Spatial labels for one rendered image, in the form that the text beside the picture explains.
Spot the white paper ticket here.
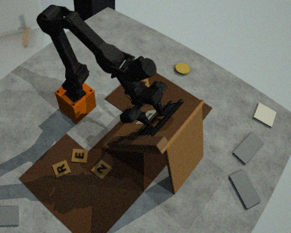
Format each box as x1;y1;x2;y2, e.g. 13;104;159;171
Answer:
136;110;157;124

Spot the yellow round disc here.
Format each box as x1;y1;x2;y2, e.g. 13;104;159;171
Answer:
175;63;190;75

